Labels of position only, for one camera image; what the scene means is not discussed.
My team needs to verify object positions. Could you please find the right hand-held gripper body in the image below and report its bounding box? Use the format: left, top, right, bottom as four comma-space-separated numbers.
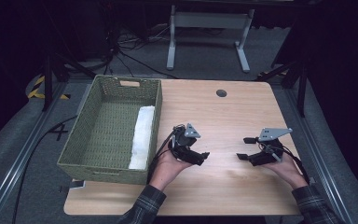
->
248, 127, 294, 167

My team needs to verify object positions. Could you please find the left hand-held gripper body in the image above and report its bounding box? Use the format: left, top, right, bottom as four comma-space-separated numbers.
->
171, 122, 201, 163

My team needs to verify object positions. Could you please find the white bear-print cloth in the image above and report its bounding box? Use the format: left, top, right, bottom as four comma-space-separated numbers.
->
128, 105, 157, 171

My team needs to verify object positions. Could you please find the green woven basket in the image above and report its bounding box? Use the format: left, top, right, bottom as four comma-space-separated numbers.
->
56, 74, 163, 186

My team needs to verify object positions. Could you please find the person's right hand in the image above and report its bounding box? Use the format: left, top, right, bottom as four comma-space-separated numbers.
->
260, 153, 309, 190

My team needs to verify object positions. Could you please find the person's left hand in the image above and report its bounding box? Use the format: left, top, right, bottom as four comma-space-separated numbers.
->
150, 149, 194, 191

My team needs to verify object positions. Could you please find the black tripod stand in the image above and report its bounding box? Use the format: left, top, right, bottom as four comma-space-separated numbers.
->
41, 52, 98, 112
255, 59, 309, 119

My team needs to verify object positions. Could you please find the yellow black hazard tape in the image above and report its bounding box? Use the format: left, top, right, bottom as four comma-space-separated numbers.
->
27, 76, 72, 101

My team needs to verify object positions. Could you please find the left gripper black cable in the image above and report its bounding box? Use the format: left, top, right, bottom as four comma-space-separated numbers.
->
147, 129, 185, 185

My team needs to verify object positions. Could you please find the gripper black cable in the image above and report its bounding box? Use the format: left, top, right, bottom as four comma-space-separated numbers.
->
147, 129, 185, 185
278, 144, 311, 185

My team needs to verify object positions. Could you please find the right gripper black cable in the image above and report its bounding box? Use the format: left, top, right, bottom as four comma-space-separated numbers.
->
278, 144, 311, 185

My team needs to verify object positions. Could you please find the bundle of black floor cables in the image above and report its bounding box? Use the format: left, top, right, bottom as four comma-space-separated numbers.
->
103, 22, 180, 79

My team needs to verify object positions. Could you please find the grey metal desk frame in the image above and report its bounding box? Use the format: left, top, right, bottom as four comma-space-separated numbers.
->
166, 4, 255, 74

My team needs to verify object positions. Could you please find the long black floor cable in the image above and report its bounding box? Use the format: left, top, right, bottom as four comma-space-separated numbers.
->
10, 115, 78, 224

